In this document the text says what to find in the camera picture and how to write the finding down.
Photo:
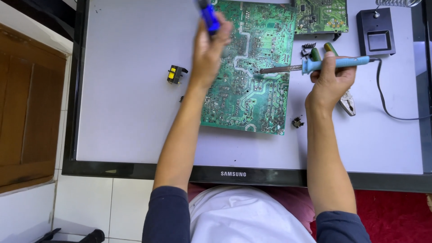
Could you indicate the person's left hand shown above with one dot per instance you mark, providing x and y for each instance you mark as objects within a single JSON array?
[{"x": 209, "y": 57}]

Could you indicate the person's right hand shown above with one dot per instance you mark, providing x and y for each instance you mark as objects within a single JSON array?
[{"x": 329, "y": 86}]

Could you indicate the person's left fingers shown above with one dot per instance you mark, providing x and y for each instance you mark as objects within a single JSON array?
[{"x": 225, "y": 33}]

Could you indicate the blue desoldering pump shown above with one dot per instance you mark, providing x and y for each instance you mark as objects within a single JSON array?
[{"x": 209, "y": 17}]

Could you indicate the large green circuit board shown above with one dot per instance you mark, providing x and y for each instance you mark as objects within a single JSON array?
[{"x": 263, "y": 50}]

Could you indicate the yellow and black transformer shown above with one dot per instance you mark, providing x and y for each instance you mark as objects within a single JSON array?
[{"x": 174, "y": 74}]

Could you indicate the black plastic connector piece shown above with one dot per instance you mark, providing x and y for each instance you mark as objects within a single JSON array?
[{"x": 305, "y": 53}]

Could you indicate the black ribbed connector piece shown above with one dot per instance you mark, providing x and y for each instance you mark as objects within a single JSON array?
[{"x": 308, "y": 45}]

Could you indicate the small green circuit board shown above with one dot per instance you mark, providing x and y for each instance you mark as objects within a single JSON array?
[{"x": 320, "y": 17}]

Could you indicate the small black metal-legged component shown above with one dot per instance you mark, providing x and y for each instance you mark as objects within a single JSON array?
[{"x": 297, "y": 122}]

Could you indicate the flat black-framed monitor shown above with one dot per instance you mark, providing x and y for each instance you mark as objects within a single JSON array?
[{"x": 135, "y": 118}]

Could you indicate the black soldering iron stand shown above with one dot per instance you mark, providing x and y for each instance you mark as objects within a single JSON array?
[{"x": 376, "y": 40}]

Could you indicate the person's white shirt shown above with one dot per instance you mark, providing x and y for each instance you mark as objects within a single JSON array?
[{"x": 243, "y": 216}]

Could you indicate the dark black furniture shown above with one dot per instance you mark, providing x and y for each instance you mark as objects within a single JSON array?
[{"x": 40, "y": 13}]

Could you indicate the person's left dark blue sleeve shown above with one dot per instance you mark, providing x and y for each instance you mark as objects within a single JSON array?
[{"x": 167, "y": 216}]

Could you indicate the person's dark blue sleeve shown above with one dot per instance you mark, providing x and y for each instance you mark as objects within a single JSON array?
[
  {"x": 167, "y": 216},
  {"x": 341, "y": 227}
]

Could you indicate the person's right dark blue sleeve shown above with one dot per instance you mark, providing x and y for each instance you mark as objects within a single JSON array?
[{"x": 341, "y": 227}]

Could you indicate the red carpet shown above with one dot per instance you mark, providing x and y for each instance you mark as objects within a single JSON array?
[{"x": 398, "y": 219}]

